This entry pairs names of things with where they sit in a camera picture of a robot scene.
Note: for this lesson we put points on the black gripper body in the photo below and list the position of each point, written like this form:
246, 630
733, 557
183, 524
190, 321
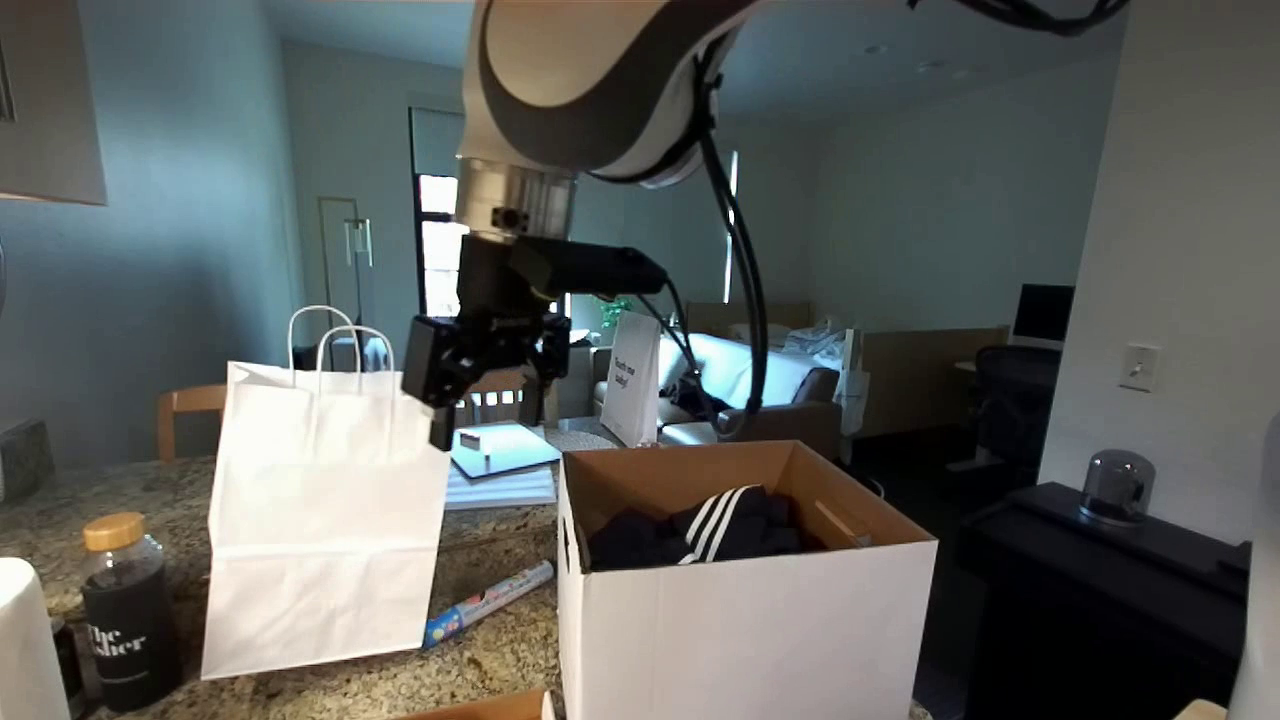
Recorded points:
493, 334

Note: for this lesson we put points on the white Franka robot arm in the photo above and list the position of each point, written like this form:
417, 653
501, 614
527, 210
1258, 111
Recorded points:
585, 80

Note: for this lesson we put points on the white cardboard storage box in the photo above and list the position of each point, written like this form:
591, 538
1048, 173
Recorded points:
746, 641

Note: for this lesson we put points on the wooden chair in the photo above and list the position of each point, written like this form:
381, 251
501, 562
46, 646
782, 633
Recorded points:
501, 401
187, 405

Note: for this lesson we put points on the light blue folder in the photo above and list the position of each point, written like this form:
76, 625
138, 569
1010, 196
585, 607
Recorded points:
506, 450

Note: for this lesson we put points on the tall narrow white bag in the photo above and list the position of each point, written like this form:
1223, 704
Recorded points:
628, 381

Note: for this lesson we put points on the black framed window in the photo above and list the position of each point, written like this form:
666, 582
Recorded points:
441, 245

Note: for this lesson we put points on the green plant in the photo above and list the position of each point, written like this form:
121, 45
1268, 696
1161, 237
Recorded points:
615, 314

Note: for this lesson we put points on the white roller blind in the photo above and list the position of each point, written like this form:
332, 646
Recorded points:
432, 140

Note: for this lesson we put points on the black white striped sandal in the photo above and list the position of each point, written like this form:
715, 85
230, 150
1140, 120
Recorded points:
722, 523

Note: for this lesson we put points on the wooden cutting board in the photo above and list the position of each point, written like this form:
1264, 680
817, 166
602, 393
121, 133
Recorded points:
483, 704

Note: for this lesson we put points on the dark jar with wooden lid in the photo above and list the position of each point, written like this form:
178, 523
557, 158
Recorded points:
121, 625

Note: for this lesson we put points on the black office chair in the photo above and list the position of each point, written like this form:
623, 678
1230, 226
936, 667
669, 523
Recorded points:
1015, 413

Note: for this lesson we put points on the white rounded container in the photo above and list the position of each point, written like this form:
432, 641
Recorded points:
27, 653

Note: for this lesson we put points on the dark monitor screen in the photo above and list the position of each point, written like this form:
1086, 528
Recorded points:
1045, 314

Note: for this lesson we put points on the glass dome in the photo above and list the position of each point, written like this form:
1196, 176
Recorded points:
1118, 487

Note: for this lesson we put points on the black low cabinet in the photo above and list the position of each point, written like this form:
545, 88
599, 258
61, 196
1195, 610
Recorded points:
1106, 614

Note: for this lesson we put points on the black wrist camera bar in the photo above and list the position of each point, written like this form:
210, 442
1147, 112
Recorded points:
602, 264

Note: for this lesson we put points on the thin metal frame stand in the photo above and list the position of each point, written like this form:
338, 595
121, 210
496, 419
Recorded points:
359, 255

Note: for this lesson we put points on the wooden wall cabinets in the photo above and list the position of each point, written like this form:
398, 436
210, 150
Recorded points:
46, 100

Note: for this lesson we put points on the white wall outlet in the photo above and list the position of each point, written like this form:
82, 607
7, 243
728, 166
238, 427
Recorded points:
1140, 370

